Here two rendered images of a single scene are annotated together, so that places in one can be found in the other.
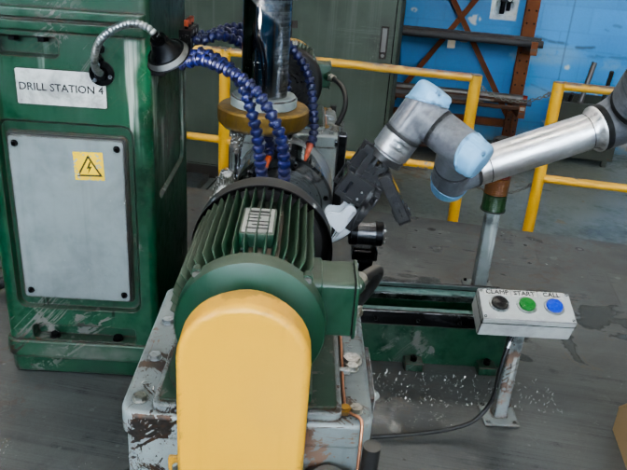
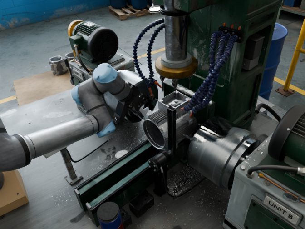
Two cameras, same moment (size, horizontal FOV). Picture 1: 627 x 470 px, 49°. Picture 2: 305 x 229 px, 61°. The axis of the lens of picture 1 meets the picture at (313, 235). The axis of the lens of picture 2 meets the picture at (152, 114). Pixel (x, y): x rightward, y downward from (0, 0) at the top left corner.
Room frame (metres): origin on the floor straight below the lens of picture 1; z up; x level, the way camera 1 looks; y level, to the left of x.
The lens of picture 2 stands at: (2.04, -0.59, 1.84)
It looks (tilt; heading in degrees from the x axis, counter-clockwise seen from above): 38 degrees down; 142
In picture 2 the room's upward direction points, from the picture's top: 4 degrees counter-clockwise
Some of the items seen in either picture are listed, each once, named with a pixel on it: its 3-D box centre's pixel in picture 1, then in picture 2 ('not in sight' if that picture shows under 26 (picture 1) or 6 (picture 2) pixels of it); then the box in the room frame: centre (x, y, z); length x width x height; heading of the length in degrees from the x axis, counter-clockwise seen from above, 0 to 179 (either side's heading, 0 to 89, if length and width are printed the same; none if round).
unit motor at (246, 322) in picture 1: (282, 377); (90, 60); (0.69, 0.03, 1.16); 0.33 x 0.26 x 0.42; 2
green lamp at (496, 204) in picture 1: (494, 200); not in sight; (1.64, -0.45, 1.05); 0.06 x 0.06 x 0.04
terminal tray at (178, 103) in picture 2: not in sight; (174, 105); (1.33, 0.10, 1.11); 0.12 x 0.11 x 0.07; 90
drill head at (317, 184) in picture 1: (283, 187); (228, 155); (1.66, 0.09, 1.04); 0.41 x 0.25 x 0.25; 2
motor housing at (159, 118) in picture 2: not in sight; (168, 124); (1.33, 0.06, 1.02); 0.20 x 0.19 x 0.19; 90
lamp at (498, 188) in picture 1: (497, 185); not in sight; (1.64, -0.45, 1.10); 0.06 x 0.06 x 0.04
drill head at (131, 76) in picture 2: not in sight; (125, 92); (0.97, 0.07, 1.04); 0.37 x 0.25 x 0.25; 2
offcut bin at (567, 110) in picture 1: (586, 112); not in sight; (5.65, -2.18, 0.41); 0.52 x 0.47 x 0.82; 81
